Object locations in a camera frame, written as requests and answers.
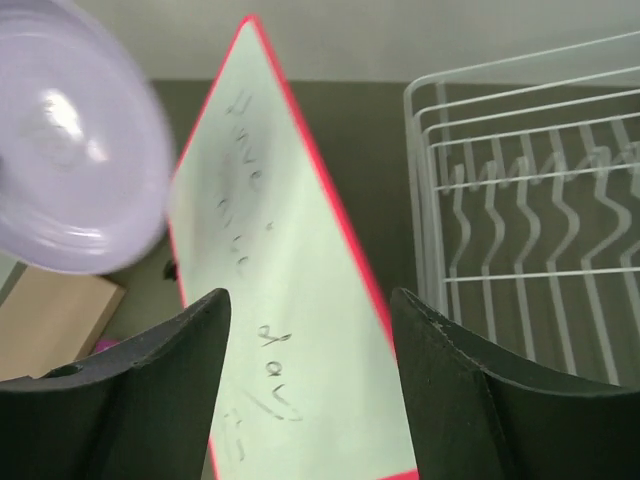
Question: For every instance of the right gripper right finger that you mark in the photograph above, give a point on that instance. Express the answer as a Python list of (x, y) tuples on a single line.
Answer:
[(478, 411)]

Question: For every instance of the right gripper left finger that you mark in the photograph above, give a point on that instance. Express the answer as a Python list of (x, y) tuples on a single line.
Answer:
[(139, 410)]

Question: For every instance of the red-framed whiteboard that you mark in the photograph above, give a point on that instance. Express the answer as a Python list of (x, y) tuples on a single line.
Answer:
[(310, 387)]

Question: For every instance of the white wire dish rack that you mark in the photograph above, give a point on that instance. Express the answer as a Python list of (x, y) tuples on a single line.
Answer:
[(524, 180)]

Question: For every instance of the purple treehouse book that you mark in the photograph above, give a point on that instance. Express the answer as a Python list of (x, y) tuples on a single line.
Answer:
[(104, 344)]

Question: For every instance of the brown cardboard sheet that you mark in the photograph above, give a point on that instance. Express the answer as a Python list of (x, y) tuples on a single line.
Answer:
[(50, 319)]

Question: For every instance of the purple plate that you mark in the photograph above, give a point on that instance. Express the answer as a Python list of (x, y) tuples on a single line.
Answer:
[(87, 153)]

